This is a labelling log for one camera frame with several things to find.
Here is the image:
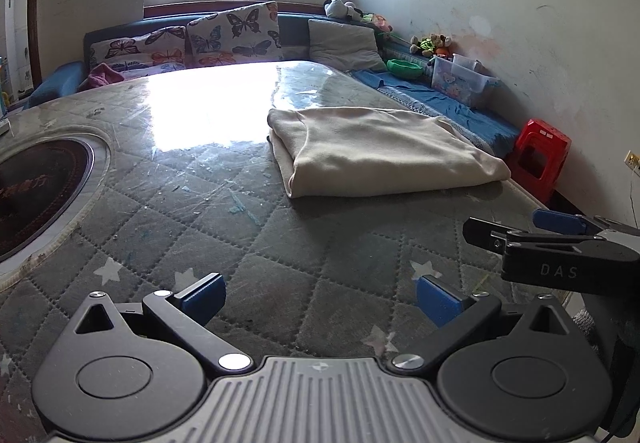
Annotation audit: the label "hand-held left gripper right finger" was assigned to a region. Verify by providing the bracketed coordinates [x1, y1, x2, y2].
[387, 274, 577, 376]

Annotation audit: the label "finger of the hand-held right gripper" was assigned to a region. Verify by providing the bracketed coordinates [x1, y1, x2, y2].
[462, 217, 640, 295]
[532, 209, 640, 237]

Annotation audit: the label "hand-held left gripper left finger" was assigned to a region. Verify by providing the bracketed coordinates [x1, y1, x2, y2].
[62, 272, 253, 378]

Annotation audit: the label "cream garment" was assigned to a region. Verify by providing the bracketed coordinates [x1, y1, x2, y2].
[266, 106, 512, 199]

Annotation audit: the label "red plastic stool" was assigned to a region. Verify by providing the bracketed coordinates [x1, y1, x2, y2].
[507, 118, 572, 204]

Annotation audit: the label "clear plastic storage box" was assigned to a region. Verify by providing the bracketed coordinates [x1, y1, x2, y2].
[431, 53, 501, 109]

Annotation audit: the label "round black induction cooktop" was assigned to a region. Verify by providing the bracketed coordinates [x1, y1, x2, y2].
[0, 137, 97, 264]

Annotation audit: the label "green bowl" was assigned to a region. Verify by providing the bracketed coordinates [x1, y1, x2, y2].
[386, 58, 425, 79]

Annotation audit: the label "brown green plush toys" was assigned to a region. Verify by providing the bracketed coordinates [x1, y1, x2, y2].
[410, 33, 453, 58]

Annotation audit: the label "pink cloth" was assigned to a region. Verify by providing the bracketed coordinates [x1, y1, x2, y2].
[77, 63, 126, 93]

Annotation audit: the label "butterfly print cushion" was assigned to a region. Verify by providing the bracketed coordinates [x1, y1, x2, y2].
[90, 26, 188, 72]
[186, 0, 283, 69]

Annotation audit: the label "blue sofa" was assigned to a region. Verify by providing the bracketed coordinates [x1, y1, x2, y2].
[22, 10, 521, 159]

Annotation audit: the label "pink green plush toy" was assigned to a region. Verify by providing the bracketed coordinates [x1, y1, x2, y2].
[361, 13, 393, 33]

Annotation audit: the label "grey pillow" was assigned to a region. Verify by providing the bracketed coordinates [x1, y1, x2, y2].
[307, 18, 388, 73]

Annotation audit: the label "panda plush toy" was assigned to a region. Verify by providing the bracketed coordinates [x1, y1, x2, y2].
[324, 0, 363, 21]

